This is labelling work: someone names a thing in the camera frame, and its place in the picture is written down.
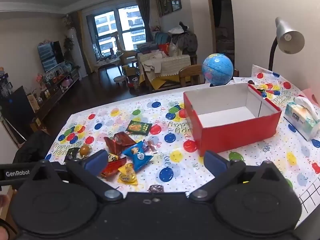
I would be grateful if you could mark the purple candy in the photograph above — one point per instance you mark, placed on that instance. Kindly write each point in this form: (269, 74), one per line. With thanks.
(150, 147)

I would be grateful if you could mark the beige paper bag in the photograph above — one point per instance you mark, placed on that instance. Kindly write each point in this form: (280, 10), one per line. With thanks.
(32, 101)

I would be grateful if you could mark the coffee table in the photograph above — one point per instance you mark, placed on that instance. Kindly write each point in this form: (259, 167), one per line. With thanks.
(110, 60)

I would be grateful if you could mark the pale green snack packet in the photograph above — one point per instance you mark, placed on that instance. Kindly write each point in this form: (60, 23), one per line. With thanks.
(300, 120)

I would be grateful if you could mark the yellow chair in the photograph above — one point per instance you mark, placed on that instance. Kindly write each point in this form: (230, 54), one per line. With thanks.
(128, 56)

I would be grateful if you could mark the grey curtain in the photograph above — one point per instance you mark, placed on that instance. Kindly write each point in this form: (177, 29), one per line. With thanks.
(145, 12)

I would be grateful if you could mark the dark candy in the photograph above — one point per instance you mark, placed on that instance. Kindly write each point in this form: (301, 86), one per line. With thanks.
(156, 188)

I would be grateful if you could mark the grey desk lamp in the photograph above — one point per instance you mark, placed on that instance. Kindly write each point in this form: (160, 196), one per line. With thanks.
(290, 38)

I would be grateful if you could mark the blue globe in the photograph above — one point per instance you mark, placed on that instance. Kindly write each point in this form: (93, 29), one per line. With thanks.
(217, 68)

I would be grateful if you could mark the television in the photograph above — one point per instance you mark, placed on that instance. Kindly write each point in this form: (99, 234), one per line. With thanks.
(50, 55)

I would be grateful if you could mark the teal armchair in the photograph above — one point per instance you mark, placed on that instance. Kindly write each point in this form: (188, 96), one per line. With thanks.
(162, 38)

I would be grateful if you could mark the wooden television cabinet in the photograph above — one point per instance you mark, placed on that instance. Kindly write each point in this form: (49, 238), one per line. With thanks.
(57, 92)

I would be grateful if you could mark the person's left hand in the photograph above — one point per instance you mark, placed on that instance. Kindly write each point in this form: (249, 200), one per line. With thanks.
(3, 200)

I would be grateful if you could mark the balloon print tablecloth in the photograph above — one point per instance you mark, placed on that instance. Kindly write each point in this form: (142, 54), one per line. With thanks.
(160, 165)

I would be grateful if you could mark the plastic bottle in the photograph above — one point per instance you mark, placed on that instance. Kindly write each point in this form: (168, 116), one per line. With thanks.
(136, 85)

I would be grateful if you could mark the brown paper bag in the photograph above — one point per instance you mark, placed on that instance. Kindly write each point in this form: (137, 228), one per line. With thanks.
(37, 124)

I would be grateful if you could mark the wooden chair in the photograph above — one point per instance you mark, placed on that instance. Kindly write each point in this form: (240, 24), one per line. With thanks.
(190, 73)

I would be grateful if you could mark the yellow red snack packet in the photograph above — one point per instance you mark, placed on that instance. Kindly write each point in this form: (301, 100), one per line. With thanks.
(112, 168)

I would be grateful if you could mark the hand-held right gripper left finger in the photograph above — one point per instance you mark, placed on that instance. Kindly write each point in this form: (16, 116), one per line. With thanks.
(96, 160)

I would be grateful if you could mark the window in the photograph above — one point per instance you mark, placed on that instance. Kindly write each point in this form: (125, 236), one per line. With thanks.
(112, 30)

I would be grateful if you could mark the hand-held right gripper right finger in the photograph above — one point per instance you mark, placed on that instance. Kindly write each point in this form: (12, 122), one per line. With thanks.
(215, 161)

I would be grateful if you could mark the red cardboard box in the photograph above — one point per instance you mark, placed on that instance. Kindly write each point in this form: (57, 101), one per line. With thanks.
(237, 135)

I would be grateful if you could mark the blue snack packet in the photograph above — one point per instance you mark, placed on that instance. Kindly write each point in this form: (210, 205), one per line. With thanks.
(137, 155)

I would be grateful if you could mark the white standing air conditioner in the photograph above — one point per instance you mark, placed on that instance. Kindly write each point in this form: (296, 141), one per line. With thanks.
(76, 52)

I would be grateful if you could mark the black jacket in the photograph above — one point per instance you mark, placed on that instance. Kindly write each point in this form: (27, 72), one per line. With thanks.
(32, 145)

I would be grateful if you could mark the potted plant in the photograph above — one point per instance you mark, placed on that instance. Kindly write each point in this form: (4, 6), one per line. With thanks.
(68, 46)

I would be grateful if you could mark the gold round candy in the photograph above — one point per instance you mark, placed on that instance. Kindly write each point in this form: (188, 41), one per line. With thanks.
(85, 150)

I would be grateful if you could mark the small round stool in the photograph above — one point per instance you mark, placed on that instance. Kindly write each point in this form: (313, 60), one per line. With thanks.
(119, 78)

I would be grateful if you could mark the small yellow snack packet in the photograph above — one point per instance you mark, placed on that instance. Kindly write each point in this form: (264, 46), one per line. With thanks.
(127, 175)

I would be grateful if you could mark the crumpled white cloth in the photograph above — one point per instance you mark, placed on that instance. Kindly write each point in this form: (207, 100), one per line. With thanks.
(152, 65)

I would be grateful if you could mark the pile of clothes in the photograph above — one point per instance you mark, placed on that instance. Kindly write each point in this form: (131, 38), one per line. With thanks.
(186, 41)

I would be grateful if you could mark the black snack packet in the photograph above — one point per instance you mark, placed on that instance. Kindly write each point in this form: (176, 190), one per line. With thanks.
(71, 154)

